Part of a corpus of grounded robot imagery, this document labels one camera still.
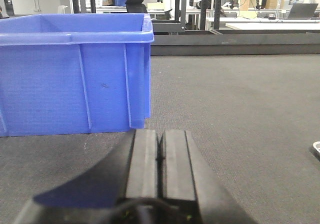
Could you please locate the black conveyor side rail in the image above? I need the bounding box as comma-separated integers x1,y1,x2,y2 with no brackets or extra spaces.
151,30,320,56

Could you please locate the white table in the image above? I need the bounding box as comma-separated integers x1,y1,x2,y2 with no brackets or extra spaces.
219,17,320,30

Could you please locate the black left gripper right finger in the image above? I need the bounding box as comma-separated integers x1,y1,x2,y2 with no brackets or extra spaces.
159,130,256,224

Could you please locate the blue plastic crate on conveyor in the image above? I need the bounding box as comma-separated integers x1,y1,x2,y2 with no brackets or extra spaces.
0,13,154,137

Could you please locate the silver metal tray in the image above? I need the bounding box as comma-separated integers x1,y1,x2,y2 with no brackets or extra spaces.
309,141,320,160

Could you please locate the black office chair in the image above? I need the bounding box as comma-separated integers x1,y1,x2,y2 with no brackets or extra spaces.
115,0,149,14

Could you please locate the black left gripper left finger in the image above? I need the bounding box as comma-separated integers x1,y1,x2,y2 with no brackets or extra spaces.
15,129,158,224

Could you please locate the grey laptop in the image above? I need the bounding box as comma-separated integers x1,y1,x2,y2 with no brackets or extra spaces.
287,3,318,20

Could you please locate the black metal rack frame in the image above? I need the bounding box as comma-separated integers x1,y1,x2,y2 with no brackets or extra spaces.
71,0,187,33

